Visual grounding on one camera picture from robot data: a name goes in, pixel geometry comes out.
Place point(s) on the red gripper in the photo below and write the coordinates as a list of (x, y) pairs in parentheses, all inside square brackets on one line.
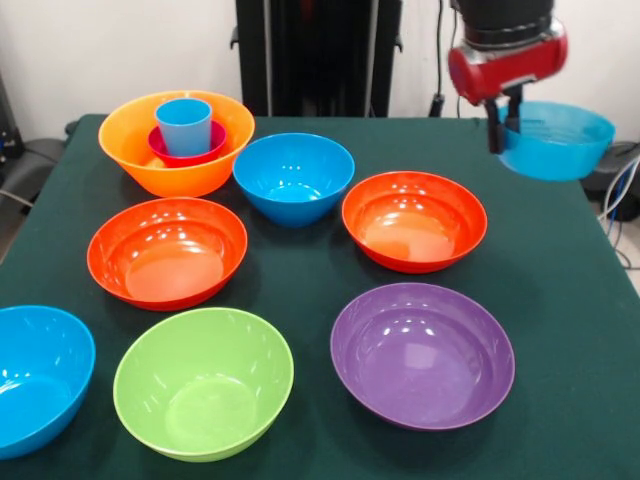
[(505, 70)]

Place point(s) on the low blue ridged bowl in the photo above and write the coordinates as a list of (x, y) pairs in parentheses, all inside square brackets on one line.
[(560, 155)]

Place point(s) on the small pink bowl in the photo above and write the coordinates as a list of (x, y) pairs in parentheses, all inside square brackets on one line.
[(217, 142)]

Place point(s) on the blue cup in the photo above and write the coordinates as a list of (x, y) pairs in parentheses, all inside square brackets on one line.
[(184, 130)]

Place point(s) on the dark green table cloth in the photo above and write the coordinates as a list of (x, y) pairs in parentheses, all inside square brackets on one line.
[(450, 145)]

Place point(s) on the red-orange bowl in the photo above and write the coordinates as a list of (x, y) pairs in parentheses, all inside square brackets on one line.
[(170, 250), (415, 220)]

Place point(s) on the medium blue bowl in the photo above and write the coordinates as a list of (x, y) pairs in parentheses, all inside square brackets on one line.
[(294, 172)]

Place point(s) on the purple bowl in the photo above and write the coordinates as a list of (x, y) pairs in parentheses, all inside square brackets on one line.
[(422, 360)]

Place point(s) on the large orange bowl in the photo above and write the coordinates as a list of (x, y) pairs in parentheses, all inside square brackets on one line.
[(125, 145)]

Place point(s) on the green bowl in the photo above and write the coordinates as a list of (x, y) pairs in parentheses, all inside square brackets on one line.
[(202, 385)]

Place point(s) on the large blue bowl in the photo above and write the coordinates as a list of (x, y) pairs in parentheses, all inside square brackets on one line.
[(40, 380)]

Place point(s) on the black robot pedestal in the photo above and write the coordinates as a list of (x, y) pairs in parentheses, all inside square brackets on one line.
[(320, 60)]

